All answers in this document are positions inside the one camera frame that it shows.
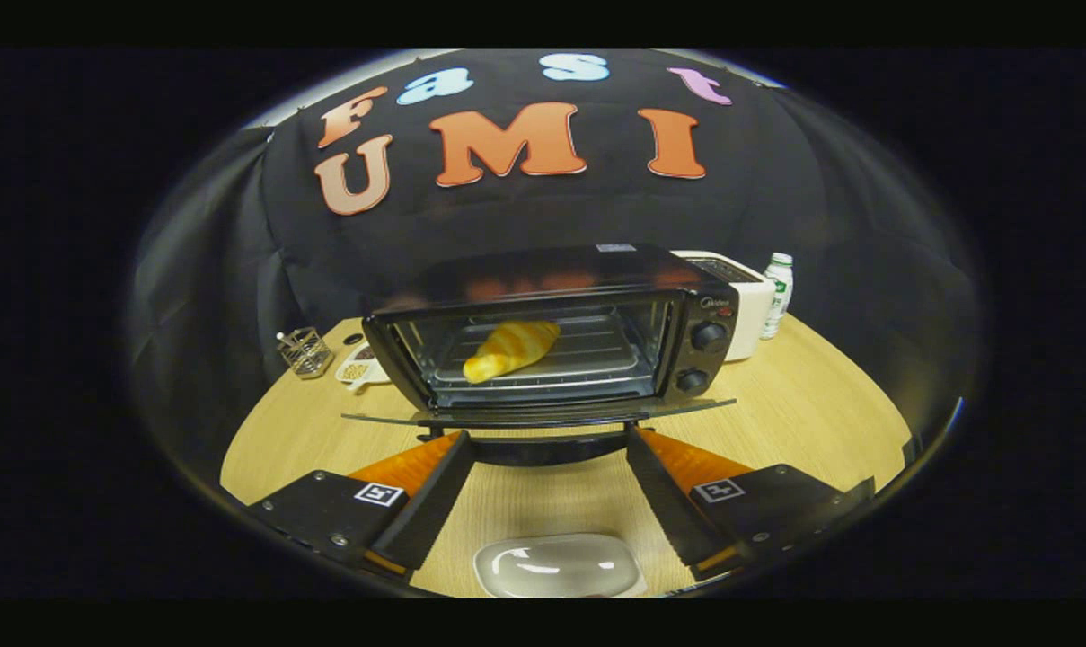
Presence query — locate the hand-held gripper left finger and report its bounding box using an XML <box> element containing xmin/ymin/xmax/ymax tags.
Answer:
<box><xmin>246</xmin><ymin>430</ymin><xmax>477</xmax><ymax>586</ymax></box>

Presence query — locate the white pop-up toaster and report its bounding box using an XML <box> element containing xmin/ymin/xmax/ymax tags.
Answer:
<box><xmin>671</xmin><ymin>250</ymin><xmax>777</xmax><ymax>362</ymax></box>

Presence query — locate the white divided snack dish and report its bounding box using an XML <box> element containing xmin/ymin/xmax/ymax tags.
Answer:
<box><xmin>335</xmin><ymin>341</ymin><xmax>393</xmax><ymax>394</ymax></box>

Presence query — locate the white bottle green label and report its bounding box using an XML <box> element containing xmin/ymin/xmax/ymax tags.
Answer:
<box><xmin>761</xmin><ymin>253</ymin><xmax>795</xmax><ymax>341</ymax></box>

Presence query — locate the black toaster oven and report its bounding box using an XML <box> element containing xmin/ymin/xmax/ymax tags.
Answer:
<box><xmin>340</xmin><ymin>243</ymin><xmax>741</xmax><ymax>468</ymax></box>

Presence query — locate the clear glass plate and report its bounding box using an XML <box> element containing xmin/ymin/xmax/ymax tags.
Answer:
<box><xmin>472</xmin><ymin>534</ymin><xmax>649</xmax><ymax>599</ymax></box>

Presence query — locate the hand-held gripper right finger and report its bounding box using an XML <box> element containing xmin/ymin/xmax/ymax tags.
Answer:
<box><xmin>626</xmin><ymin>425</ymin><xmax>877</xmax><ymax>582</ymax></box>

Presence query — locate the metal wire basket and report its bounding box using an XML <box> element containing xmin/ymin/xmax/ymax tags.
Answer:
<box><xmin>277</xmin><ymin>327</ymin><xmax>335</xmax><ymax>379</ymax></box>

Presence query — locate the golden croissant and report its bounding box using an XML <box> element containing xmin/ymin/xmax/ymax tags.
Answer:
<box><xmin>463</xmin><ymin>321</ymin><xmax>562</xmax><ymax>385</ymax></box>

